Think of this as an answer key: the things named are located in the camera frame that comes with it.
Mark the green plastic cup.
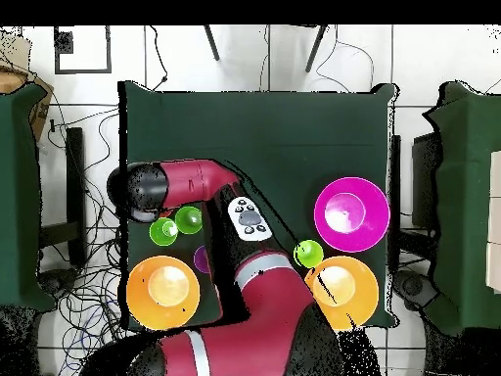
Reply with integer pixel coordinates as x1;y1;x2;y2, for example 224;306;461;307
174;206;205;236
293;239;325;269
149;216;180;248

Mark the large orange plastic bowl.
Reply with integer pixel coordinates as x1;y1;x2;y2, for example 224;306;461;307
303;256;380;332
125;255;202;333

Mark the purple plastic cup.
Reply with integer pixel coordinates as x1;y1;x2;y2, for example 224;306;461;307
193;245;212;274

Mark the dark green table cloth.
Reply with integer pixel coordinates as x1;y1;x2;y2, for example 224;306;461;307
117;80;400;330

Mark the large pink plastic bowl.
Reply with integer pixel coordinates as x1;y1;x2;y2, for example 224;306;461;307
313;176;391;254

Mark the black stand bar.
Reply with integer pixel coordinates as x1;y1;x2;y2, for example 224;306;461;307
387;134;402;271
38;126;88;267

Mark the black tripod leg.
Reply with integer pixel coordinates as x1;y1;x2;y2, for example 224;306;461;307
304;24;331;74
203;24;221;63

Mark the black equipment box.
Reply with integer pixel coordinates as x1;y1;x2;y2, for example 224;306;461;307
410;131;440;229

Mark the grey round stand base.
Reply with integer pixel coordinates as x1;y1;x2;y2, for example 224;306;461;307
392;268;437;311

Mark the green side table cloth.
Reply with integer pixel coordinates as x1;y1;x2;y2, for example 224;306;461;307
0;83;58;314
421;80;501;338

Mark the brown cardboard box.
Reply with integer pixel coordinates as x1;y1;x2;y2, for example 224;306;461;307
0;30;55;142

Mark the tangle of floor cables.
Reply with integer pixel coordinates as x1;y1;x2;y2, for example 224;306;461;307
36;105;134;376

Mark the thin black cable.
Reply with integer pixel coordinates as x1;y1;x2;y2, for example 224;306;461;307
314;24;376;94
147;24;169;92

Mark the black square floor frame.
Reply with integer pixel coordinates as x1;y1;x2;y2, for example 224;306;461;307
53;24;113;75

